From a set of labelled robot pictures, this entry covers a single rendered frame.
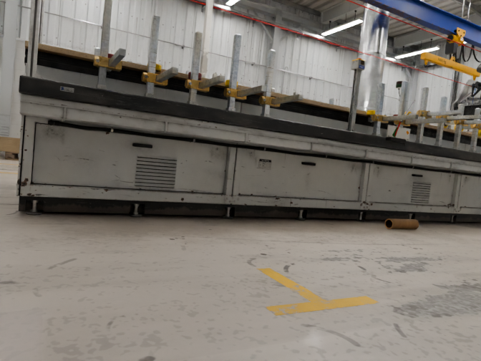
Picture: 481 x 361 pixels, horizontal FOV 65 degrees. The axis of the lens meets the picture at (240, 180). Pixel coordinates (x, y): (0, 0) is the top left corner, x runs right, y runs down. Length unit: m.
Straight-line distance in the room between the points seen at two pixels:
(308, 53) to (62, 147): 10.15
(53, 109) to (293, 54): 9.91
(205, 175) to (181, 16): 7.96
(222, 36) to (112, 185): 8.49
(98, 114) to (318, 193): 1.75
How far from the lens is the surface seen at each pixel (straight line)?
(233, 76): 2.37
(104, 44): 2.17
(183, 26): 10.23
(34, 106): 2.12
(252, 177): 2.70
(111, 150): 2.37
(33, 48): 2.14
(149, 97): 2.15
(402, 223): 3.22
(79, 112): 2.13
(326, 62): 12.32
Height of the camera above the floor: 0.41
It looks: 3 degrees down
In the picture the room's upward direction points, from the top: 6 degrees clockwise
